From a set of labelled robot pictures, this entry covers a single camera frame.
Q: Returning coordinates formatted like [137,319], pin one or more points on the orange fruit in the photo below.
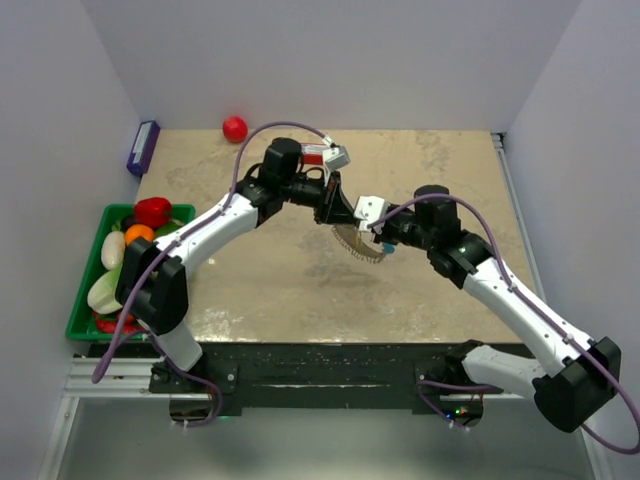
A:
[137,231]

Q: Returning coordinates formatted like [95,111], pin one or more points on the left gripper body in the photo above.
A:
[321,211]

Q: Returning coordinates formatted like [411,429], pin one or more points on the white radish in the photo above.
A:
[113,249]

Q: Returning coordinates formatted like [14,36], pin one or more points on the green bell pepper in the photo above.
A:
[167,229]

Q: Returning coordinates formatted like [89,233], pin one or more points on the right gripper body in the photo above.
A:
[403,228]

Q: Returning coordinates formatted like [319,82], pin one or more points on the purple box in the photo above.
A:
[143,148]

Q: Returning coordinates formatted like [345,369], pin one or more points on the red rectangular box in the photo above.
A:
[312,154]

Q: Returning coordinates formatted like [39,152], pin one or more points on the red bell pepper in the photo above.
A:
[153,212]

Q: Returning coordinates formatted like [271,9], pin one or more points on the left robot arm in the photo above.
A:
[153,283]

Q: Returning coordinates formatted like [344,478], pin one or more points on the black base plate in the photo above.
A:
[320,376]

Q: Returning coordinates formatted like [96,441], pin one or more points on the red chili pepper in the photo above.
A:
[108,324]

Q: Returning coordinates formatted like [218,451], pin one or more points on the blue grey keyring with rings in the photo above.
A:
[361,245]

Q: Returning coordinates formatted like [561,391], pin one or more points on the green cabbage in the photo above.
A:
[101,297]

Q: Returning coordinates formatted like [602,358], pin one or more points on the green plastic bin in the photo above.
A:
[115,217]

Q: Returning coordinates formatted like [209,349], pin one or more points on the red tomato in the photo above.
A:
[235,129]

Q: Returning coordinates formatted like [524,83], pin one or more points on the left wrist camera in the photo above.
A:
[335,158]

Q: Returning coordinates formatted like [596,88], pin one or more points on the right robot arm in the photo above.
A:
[569,375]

